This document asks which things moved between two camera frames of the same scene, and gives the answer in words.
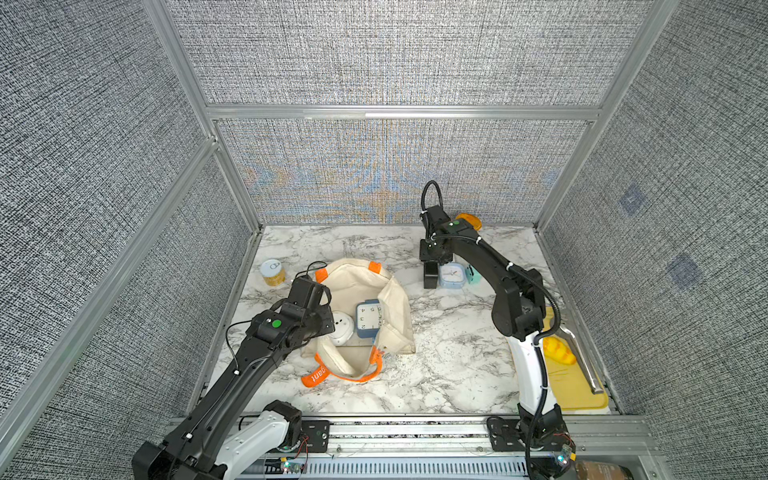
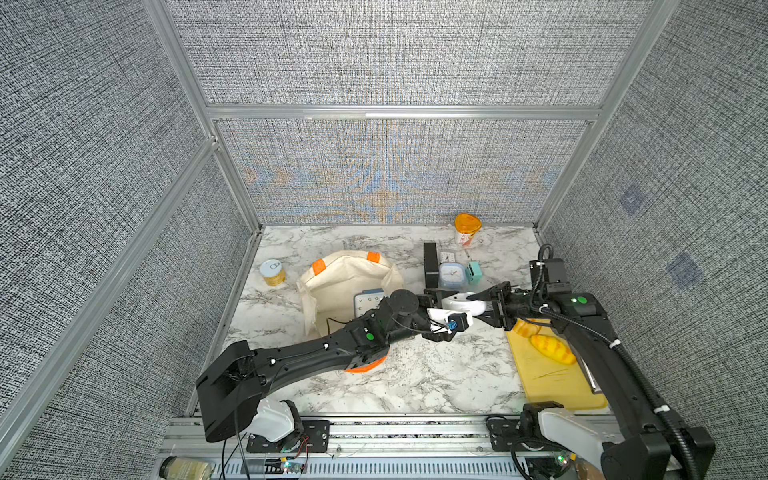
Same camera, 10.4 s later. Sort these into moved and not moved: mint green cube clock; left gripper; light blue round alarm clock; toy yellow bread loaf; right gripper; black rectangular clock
Moved: right gripper; left gripper
Not moved: toy yellow bread loaf; mint green cube clock; black rectangular clock; light blue round alarm clock
